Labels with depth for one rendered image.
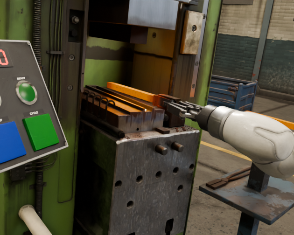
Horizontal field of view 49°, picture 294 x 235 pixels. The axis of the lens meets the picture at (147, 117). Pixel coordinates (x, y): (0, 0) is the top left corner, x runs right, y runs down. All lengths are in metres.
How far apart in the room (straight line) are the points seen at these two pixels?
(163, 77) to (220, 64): 8.16
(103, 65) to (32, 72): 0.77
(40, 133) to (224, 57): 8.87
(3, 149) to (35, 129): 0.10
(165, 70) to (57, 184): 0.64
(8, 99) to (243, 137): 0.54
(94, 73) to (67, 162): 0.51
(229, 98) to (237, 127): 4.00
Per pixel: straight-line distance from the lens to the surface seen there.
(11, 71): 0.78
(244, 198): 1.31
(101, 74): 1.56
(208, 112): 0.89
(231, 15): 9.50
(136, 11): 1.04
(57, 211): 1.27
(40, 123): 0.77
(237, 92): 4.74
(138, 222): 1.22
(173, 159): 1.20
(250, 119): 0.81
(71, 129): 1.15
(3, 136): 0.70
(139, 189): 1.15
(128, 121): 1.09
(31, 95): 0.79
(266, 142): 0.78
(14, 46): 0.82
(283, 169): 0.93
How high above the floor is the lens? 1.25
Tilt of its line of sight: 15 degrees down
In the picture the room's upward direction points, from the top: 7 degrees clockwise
